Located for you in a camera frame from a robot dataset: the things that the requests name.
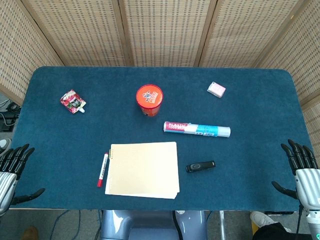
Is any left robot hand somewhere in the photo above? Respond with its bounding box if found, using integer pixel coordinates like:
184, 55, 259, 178
0, 143, 46, 216

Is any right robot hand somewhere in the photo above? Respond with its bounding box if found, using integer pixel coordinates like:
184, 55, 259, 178
271, 139, 320, 210

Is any black clip device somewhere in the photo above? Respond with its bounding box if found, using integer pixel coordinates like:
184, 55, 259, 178
185, 160, 216, 174

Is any grey white sneaker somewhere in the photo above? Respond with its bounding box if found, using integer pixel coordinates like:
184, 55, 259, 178
0, 137, 12, 154

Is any brown shoe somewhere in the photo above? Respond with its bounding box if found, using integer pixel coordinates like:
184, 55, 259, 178
21, 225, 40, 240

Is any red white marker pen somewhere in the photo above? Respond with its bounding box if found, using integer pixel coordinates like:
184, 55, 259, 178
96, 152, 109, 188

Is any red fruit drink pouch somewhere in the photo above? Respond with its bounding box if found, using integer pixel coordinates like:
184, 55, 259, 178
59, 89, 87, 115

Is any plastic food wrap roll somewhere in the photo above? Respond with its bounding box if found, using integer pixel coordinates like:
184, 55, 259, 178
163, 121, 232, 139

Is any pink white tissue pack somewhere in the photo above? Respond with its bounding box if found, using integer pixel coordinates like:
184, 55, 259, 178
206, 81, 227, 99

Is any stack of cream paper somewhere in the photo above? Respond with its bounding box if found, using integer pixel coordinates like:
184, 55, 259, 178
104, 141, 181, 200

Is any blue felt table mat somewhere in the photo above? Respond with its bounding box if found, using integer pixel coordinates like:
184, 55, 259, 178
9, 66, 314, 212

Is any grey robot torso base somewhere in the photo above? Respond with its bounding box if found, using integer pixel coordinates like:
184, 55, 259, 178
99, 209, 209, 240

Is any orange lidded snack can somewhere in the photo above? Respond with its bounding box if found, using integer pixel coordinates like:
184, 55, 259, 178
135, 84, 164, 118

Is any woven bamboo folding screen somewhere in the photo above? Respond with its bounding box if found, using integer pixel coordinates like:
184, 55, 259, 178
0, 0, 320, 153

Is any blue floor cable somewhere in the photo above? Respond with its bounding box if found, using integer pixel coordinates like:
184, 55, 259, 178
48, 209, 82, 240

